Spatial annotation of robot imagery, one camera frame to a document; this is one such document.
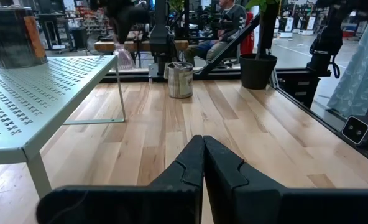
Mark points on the black machine column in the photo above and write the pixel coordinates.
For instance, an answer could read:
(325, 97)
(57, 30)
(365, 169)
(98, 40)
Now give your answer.
(325, 40)

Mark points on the red canister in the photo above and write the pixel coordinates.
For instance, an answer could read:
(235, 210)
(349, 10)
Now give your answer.
(247, 43)

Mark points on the black side table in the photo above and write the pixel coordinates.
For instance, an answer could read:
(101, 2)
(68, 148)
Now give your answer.
(52, 18)

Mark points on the black diagonal brace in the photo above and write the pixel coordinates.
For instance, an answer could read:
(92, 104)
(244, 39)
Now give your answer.
(230, 46)

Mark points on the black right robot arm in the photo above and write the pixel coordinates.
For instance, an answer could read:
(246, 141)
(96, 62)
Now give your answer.
(160, 31)

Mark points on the pale blue patterned cloth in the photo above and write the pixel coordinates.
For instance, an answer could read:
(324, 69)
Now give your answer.
(358, 71)

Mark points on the green plant in black pot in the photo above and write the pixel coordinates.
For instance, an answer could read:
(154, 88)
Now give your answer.
(258, 73)

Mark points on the silver tin candle with lid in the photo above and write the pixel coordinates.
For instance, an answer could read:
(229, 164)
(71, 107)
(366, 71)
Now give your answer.
(180, 82)

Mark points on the clear wine glass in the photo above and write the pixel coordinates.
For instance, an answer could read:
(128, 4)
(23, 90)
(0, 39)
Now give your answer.
(124, 59)

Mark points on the person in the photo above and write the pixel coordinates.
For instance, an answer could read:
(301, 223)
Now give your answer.
(230, 18)

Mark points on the black drawer cabinet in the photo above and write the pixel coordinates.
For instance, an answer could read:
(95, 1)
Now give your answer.
(299, 91)

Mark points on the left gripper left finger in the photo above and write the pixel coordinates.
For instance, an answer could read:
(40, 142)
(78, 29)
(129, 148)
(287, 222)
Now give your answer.
(140, 205)

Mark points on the orange label tin candle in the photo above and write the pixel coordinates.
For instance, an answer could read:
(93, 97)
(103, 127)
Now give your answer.
(13, 37)

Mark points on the green perforated metal shelf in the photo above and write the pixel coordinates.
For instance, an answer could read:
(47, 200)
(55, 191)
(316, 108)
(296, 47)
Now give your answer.
(31, 93)

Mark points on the wooden workbench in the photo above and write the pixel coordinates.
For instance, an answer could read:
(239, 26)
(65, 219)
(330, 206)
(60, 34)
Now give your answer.
(140, 46)

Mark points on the small black table camera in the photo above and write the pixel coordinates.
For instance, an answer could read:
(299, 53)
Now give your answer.
(355, 130)

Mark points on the black bin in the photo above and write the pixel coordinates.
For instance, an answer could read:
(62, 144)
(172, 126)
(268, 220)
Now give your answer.
(79, 38)

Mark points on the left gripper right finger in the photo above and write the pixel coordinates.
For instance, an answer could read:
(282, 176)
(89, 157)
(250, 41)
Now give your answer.
(264, 205)

